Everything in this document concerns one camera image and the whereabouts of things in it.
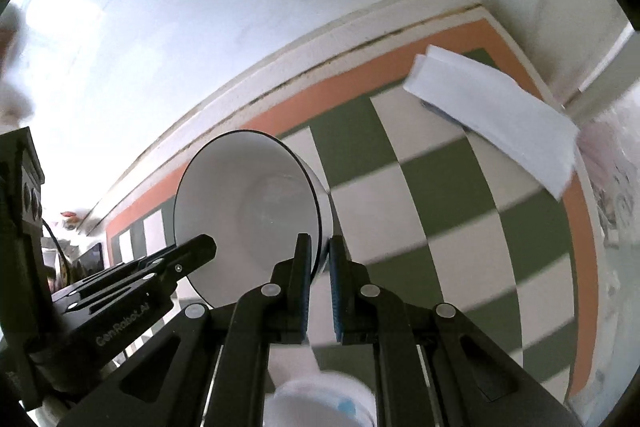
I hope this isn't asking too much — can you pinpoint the folded white paper towel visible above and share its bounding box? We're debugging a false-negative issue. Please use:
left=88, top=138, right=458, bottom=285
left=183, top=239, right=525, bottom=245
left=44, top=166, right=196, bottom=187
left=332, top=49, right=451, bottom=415
left=404, top=46, right=578, bottom=199

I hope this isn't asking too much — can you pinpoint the green white checkered tablecloth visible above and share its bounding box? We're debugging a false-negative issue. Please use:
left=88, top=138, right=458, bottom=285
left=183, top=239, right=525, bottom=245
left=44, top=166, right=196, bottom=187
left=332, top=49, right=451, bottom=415
left=104, top=17, right=601, bottom=400

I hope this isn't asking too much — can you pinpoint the red tomato wall sticker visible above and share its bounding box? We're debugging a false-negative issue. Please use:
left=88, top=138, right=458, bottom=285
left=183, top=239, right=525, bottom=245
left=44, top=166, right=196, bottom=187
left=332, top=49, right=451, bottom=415
left=61, top=211, right=81, bottom=230

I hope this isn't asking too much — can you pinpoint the white bowl dark rim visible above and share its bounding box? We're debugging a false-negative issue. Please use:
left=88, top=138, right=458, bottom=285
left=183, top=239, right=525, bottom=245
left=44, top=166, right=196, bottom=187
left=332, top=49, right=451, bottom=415
left=174, top=130, right=333, bottom=308

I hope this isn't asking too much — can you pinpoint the white bowl blue pattern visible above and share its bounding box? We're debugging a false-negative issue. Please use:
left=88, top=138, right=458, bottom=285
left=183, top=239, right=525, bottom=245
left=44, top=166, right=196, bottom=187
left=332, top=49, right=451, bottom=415
left=262, top=372, right=378, bottom=427

